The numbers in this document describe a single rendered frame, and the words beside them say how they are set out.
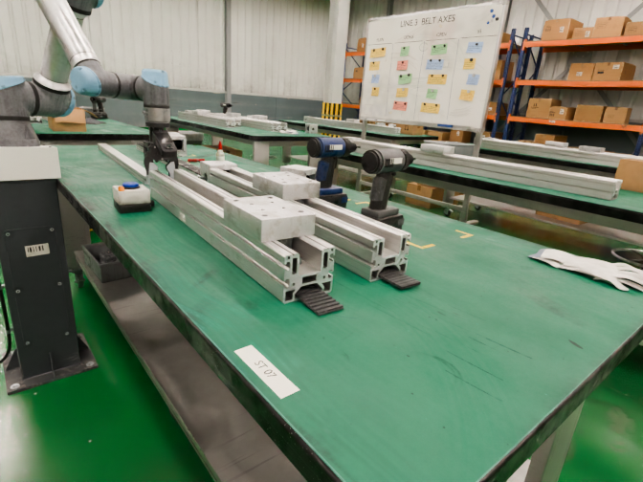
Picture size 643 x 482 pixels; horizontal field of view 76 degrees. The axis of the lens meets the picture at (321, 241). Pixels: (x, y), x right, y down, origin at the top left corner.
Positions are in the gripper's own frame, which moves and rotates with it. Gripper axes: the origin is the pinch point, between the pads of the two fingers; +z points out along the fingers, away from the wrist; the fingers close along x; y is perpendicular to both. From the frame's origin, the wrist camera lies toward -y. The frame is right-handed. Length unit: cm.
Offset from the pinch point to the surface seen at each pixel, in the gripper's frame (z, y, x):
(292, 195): -8, -53, -16
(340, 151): -16, -38, -42
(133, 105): 15, 1102, -235
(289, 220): -10, -78, 0
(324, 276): -1, -85, -3
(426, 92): -46, 138, -281
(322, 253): -6, -85, -2
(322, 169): -10, -36, -37
